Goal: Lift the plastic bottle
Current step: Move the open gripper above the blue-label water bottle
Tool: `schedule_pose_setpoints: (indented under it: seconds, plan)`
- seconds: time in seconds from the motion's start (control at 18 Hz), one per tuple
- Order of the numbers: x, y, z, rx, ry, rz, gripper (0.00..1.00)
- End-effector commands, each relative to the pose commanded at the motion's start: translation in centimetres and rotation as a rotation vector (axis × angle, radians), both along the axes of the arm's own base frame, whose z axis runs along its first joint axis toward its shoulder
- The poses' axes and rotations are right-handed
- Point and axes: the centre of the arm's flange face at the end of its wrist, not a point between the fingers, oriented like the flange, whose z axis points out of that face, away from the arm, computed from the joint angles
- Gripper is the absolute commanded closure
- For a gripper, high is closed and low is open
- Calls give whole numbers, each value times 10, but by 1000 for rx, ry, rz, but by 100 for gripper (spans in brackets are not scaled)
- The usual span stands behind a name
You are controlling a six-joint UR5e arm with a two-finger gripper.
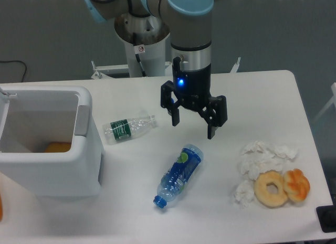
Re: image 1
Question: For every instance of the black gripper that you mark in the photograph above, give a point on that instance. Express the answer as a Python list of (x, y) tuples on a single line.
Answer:
[(192, 90)]

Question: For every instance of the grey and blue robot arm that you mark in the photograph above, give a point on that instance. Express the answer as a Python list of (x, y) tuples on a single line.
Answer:
[(189, 22)]

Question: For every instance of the blue plastic bottle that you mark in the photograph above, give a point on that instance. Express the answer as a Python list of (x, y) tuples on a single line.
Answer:
[(174, 180)]

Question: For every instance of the clear bottle green label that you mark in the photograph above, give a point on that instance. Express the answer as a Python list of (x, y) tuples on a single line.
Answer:
[(128, 129)]

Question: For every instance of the small crumpled white tissue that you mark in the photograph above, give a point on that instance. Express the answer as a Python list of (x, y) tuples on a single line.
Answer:
[(244, 193)]

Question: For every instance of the orange glazed bread bun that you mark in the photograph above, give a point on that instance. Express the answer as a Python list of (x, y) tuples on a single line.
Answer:
[(296, 185)]

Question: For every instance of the orange item inside bin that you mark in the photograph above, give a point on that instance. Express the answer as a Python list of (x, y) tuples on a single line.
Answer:
[(57, 147)]

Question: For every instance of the white trash bin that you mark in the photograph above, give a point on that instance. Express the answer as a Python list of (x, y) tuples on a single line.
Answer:
[(34, 116)]

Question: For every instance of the black device at edge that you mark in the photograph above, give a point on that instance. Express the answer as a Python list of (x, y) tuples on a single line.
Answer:
[(326, 217)]

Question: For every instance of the plain ring donut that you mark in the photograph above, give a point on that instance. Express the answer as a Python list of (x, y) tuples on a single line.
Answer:
[(269, 189)]

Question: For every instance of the white frame at right edge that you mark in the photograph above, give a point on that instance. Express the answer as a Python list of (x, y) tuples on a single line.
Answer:
[(327, 106)]

